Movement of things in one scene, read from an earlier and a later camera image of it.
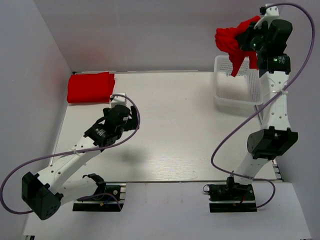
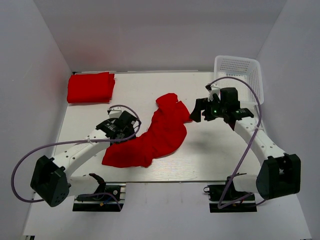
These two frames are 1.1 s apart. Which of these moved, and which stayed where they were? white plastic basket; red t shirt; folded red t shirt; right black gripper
Moved: right black gripper; red t shirt
Stayed: folded red t shirt; white plastic basket
